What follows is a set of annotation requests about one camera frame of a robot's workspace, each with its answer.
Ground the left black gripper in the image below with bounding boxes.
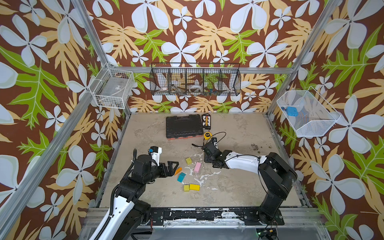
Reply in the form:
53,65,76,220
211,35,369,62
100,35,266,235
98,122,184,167
143,160,179,185

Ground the light pink block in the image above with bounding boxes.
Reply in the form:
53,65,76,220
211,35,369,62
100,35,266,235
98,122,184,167
194,162,202,173

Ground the yellow rectangular block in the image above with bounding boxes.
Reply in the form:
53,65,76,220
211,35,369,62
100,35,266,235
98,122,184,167
189,184,201,191

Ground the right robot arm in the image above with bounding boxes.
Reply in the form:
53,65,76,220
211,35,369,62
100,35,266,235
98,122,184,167
201,141,298,224

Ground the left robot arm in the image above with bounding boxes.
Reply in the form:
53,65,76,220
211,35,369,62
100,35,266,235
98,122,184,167
90,146,179,240

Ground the orange bar block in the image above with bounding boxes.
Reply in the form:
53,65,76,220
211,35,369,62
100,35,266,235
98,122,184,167
175,168,182,175

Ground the teal block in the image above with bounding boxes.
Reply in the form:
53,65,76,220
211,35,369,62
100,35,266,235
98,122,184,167
177,173,186,183

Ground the yellow tape measure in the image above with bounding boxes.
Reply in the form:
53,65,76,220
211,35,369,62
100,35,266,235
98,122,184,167
192,132,213,148

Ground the black tool case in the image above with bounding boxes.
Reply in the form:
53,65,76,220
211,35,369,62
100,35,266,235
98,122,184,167
166,115,204,139

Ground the small black bit holder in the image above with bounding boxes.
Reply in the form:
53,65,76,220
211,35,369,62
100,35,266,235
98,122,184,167
202,113,212,130

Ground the blue object in basket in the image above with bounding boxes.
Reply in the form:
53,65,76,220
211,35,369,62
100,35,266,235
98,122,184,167
282,106,299,117

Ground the white mesh basket right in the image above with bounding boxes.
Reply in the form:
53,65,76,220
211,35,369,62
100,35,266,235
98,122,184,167
277,87,341,138

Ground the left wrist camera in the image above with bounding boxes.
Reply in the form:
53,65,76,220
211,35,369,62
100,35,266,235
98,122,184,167
149,146,162,166

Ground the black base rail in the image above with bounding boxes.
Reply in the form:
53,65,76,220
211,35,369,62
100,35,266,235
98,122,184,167
149,207,285,226

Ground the black wire basket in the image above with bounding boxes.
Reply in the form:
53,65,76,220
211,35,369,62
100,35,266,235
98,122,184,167
149,63,242,96

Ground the white wire basket left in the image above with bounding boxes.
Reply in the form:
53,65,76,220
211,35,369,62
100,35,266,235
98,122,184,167
90,68,135,109

